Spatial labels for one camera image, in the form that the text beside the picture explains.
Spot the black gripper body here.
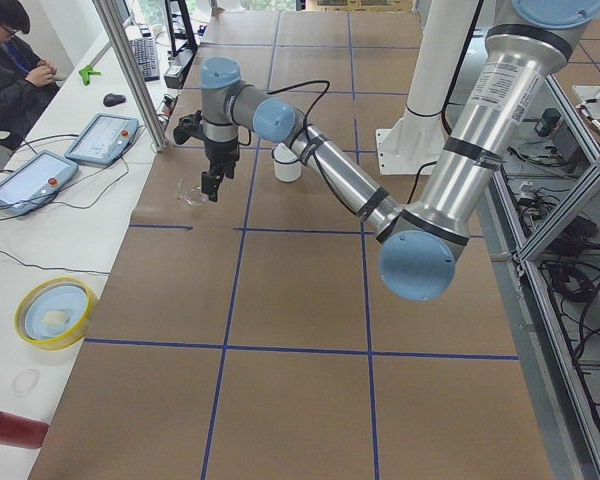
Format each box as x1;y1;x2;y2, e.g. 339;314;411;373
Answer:
204;139;240;178

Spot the clear glass funnel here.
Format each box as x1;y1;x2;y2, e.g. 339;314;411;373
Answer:
176;173;207;207

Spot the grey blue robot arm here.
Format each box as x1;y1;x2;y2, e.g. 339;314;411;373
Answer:
199;1;600;301

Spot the white enamel mug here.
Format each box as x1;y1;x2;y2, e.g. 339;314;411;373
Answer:
272;144;302;183

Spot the blue teach pendant far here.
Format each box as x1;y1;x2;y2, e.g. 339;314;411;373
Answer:
64;113;140;166

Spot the blue teach pendant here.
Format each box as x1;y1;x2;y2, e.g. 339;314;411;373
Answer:
64;113;140;166
0;150;78;215

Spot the black computer mouse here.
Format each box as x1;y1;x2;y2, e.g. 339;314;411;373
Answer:
102;93;127;108

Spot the black keyboard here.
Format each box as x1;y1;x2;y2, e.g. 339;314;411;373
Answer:
128;37;160;81

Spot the green plastic clip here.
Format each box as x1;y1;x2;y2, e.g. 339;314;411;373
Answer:
78;64;102;86

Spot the blue teach pendant near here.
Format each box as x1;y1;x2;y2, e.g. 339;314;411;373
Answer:
0;150;78;215

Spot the yellow tape roll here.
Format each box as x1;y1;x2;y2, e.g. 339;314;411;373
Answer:
14;277;99;351

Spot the person in black jacket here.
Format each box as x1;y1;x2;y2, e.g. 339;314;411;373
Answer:
0;0;60;150

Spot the red cylinder bottle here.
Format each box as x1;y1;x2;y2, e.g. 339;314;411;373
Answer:
0;411;49;450

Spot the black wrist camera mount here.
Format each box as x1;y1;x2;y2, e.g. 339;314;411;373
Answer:
173;110;205;145

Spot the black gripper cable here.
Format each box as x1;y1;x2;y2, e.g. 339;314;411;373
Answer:
239;79;331;149

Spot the aluminium frame post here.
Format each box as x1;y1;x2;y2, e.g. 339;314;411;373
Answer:
93;0;168;152

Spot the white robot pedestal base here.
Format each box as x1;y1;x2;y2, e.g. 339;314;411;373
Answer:
376;1;482;175

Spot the aluminium frame rail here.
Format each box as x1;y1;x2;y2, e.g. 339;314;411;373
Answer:
484;74;600;480

